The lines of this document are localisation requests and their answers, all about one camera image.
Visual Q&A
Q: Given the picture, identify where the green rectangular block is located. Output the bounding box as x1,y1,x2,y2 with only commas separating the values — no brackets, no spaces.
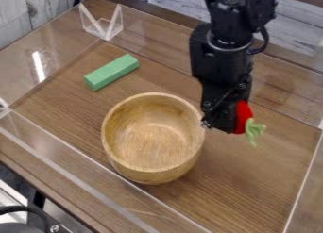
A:
83,54,139,91

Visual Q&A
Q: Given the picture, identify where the wooden bowl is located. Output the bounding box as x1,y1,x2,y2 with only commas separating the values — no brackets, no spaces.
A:
101,92,205,185

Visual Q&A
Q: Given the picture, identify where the black metal frame with screw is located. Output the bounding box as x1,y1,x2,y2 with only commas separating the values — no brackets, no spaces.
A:
27,191,74,233

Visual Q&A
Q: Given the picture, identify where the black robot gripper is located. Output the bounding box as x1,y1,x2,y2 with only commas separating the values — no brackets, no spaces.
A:
189,23,252,134

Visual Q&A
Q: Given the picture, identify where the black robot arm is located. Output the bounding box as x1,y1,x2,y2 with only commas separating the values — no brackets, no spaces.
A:
189,0,277,134

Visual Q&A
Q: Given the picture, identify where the clear acrylic corner bracket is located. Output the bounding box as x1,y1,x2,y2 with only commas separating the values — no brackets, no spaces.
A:
78,4,123,41

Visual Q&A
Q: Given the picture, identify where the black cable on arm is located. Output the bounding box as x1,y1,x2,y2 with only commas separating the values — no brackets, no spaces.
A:
248,24,271,56

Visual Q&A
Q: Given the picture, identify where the red plush strawberry toy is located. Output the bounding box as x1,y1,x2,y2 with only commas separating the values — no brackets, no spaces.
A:
233,100,267,146

